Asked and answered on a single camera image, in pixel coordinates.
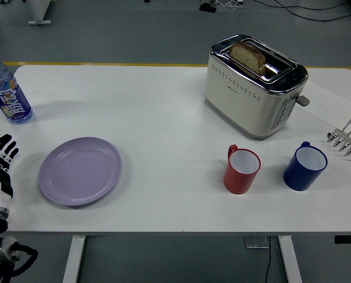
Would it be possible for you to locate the red mug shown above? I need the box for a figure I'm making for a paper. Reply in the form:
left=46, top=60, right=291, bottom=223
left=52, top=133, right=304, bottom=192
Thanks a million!
left=223, top=144, right=261, bottom=195

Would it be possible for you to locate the blue mug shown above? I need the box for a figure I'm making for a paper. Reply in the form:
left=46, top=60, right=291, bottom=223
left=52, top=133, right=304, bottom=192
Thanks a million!
left=283, top=141, right=329, bottom=192

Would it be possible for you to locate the cream toaster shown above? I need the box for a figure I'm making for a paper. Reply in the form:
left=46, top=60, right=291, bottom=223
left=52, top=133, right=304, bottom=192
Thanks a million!
left=204, top=34, right=310, bottom=141

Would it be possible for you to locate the black cable under table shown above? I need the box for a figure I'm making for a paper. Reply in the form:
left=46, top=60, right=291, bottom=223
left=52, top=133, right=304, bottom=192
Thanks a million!
left=265, top=248, right=271, bottom=283

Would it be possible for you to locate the bread slice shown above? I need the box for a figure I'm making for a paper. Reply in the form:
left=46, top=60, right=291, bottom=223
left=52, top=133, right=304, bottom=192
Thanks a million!
left=229, top=41, right=266, bottom=75

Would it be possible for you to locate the black floor cable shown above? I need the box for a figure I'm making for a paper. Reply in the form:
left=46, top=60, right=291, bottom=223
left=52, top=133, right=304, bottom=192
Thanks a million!
left=274, top=0, right=351, bottom=22

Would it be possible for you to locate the purple plate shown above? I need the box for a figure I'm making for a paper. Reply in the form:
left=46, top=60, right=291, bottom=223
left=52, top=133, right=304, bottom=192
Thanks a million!
left=38, top=136, right=123, bottom=207

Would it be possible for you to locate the silver metal rack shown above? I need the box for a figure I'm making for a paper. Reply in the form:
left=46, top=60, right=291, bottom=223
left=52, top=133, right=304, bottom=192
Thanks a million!
left=327, top=118, right=351, bottom=162

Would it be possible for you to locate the blue drink bottle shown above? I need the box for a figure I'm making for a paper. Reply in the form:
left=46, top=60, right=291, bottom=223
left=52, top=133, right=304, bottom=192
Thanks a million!
left=0, top=52, right=34, bottom=125

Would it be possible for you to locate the white furniture base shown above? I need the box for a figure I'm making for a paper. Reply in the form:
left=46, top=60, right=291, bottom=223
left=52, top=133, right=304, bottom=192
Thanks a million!
left=24, top=0, right=52, bottom=25

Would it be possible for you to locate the grey floor box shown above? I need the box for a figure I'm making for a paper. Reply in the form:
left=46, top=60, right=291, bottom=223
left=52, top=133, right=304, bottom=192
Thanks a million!
left=245, top=235, right=270, bottom=249

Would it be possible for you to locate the white paper sheet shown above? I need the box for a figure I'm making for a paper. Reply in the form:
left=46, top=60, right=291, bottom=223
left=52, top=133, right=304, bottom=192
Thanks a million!
left=296, top=80, right=351, bottom=127

